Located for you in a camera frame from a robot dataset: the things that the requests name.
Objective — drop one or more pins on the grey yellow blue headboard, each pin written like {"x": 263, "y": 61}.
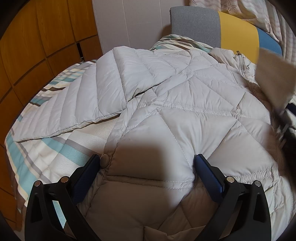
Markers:
{"x": 221, "y": 30}

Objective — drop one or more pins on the pink patterned curtain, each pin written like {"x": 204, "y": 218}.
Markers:
{"x": 262, "y": 14}

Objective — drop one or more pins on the striped teal brown bed duvet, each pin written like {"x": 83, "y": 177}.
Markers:
{"x": 48, "y": 159}

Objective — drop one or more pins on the light grey quilted down jacket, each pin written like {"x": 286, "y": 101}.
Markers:
{"x": 148, "y": 114}

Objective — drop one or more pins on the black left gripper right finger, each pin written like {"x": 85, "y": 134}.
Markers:
{"x": 242, "y": 213}

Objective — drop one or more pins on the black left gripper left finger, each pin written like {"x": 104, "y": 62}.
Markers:
{"x": 52, "y": 212}

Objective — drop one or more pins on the orange wooden wardrobe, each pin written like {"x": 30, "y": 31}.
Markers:
{"x": 39, "y": 39}

